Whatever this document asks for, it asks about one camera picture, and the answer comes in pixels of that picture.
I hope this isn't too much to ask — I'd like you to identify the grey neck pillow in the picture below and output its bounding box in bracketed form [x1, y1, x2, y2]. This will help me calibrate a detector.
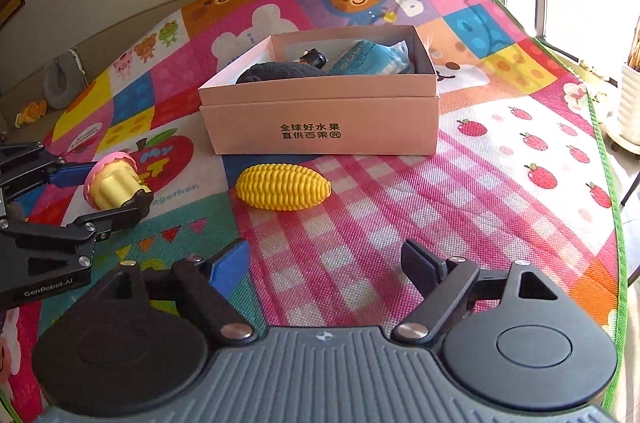
[42, 49, 87, 110]

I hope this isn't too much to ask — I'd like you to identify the white flower pot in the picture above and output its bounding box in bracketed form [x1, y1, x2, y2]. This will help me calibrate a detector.
[617, 64, 640, 144]

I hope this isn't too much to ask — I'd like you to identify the orange toy on sofa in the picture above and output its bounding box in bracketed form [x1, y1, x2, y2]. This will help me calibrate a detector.
[14, 99, 49, 129]

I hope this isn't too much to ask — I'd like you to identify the beige sofa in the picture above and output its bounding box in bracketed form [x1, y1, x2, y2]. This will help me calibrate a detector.
[1, 0, 196, 142]

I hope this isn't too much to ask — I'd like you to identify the yellow toy corn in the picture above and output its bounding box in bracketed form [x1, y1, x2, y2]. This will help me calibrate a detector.
[235, 163, 332, 212]

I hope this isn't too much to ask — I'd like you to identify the pink cardboard box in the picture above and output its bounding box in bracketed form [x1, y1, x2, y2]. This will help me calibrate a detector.
[198, 25, 439, 155]

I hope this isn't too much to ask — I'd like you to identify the black plush toy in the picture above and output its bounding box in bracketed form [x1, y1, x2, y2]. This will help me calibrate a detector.
[236, 62, 324, 84]

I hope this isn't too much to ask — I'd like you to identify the pink yellow cupcake toy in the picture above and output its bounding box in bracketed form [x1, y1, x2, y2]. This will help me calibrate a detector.
[82, 151, 151, 210]

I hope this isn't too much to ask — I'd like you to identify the blue wet wipes pack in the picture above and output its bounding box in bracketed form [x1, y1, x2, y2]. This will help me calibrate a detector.
[322, 39, 414, 76]

